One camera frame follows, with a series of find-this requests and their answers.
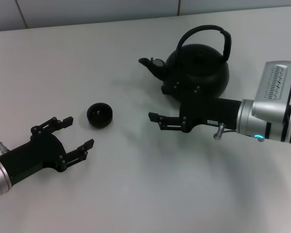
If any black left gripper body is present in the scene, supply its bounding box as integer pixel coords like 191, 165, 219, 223
0, 134, 65, 185

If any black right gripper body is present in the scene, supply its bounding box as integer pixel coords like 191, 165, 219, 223
180, 98, 242, 133

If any black round teapot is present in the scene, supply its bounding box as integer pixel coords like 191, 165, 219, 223
138, 24, 232, 104

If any small black teacup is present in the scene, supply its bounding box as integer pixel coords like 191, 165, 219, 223
86, 102, 113, 129

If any silver right gripper cable plug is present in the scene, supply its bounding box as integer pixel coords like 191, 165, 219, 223
213, 123, 226, 140

